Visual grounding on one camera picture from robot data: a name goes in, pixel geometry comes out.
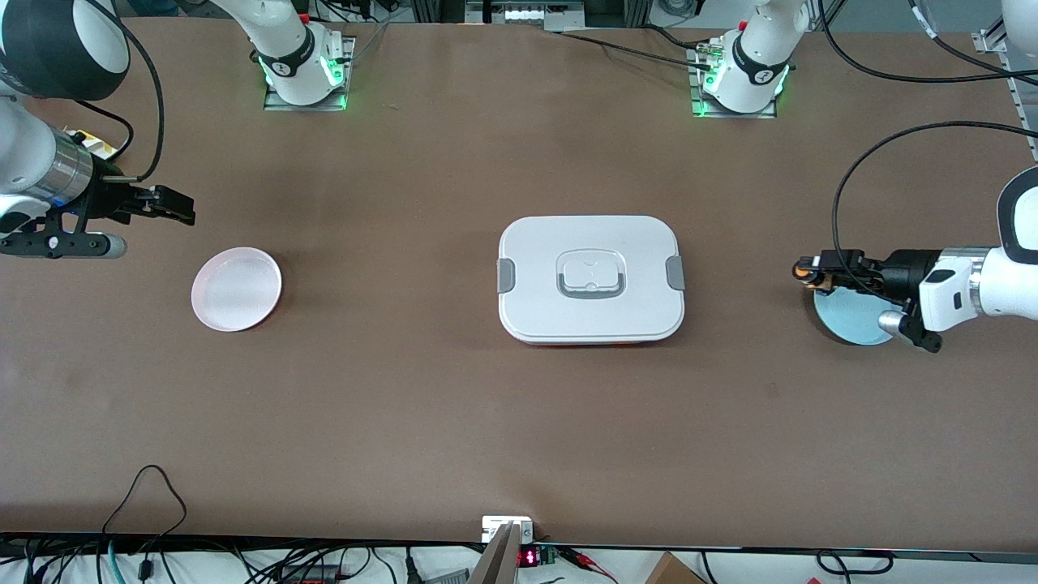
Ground light blue round plate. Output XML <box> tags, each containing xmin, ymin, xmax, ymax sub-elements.
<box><xmin>813</xmin><ymin>284</ymin><xmax>899</xmax><ymax>346</ymax></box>

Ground black cable on table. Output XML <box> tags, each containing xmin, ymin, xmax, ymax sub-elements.
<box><xmin>545</xmin><ymin>24</ymin><xmax>718</xmax><ymax>72</ymax></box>

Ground aluminium frame profile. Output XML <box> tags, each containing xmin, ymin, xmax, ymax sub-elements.
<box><xmin>973</xmin><ymin>28</ymin><xmax>1038</xmax><ymax>160</ymax></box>

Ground grey metal frame rail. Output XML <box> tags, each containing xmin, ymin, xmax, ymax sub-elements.
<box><xmin>466</xmin><ymin>0</ymin><xmax>586</xmax><ymax>30</ymax></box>

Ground brown cardboard box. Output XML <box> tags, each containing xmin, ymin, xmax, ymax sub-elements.
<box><xmin>645</xmin><ymin>552</ymin><xmax>708</xmax><ymax>584</ymax></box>

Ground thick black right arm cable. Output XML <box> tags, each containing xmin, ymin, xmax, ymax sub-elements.
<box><xmin>77</xmin><ymin>103</ymin><xmax>135</xmax><ymax>163</ymax></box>

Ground black looped cable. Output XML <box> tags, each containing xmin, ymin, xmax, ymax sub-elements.
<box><xmin>99</xmin><ymin>464</ymin><xmax>189</xmax><ymax>560</ymax></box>

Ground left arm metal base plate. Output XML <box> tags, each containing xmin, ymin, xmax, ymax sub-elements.
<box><xmin>689</xmin><ymin>45</ymin><xmax>779</xmax><ymax>120</ymax></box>

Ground white yellow tag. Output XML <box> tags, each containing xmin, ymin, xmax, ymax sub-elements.
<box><xmin>66</xmin><ymin>128</ymin><xmax>116</xmax><ymax>159</ymax></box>

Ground white lidded storage box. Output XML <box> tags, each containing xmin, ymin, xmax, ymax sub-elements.
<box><xmin>496</xmin><ymin>215</ymin><xmax>686</xmax><ymax>348</ymax></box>

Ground long black cable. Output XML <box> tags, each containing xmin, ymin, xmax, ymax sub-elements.
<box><xmin>817</xmin><ymin>0</ymin><xmax>1038</xmax><ymax>84</ymax></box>

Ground black coiled cable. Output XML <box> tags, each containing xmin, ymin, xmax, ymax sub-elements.
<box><xmin>815</xmin><ymin>549</ymin><xmax>894</xmax><ymax>578</ymax></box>

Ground red black clip leads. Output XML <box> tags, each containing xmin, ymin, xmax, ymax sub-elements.
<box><xmin>560</xmin><ymin>547</ymin><xmax>619</xmax><ymax>583</ymax></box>

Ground grey metal camera bracket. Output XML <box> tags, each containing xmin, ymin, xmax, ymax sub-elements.
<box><xmin>470</xmin><ymin>515</ymin><xmax>536</xmax><ymax>584</ymax></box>

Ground pink round plate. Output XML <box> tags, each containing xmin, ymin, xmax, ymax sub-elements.
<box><xmin>191</xmin><ymin>247</ymin><xmax>283</xmax><ymax>333</ymax></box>

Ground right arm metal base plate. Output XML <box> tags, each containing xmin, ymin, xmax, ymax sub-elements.
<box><xmin>263</xmin><ymin>36</ymin><xmax>357</xmax><ymax>112</ymax></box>

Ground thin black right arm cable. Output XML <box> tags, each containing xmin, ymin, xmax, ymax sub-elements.
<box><xmin>85</xmin><ymin>0</ymin><xmax>166</xmax><ymax>184</ymax></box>

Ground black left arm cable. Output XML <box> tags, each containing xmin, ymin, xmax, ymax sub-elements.
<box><xmin>832</xmin><ymin>121</ymin><xmax>1038</xmax><ymax>264</ymax></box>

